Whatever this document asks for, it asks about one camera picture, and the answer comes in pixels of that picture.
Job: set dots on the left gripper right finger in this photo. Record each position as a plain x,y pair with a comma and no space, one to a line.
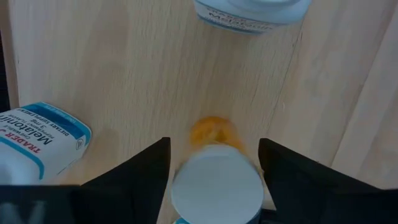
298,186

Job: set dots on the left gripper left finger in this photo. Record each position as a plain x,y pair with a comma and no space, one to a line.
146,180

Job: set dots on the white melatonin bottle blue label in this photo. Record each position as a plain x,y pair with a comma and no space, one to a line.
37,146
248,15

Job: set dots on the wooden shelf with black legs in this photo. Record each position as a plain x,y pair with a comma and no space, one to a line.
140,77

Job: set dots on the black aluminium table frame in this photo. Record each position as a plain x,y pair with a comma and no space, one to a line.
3,77

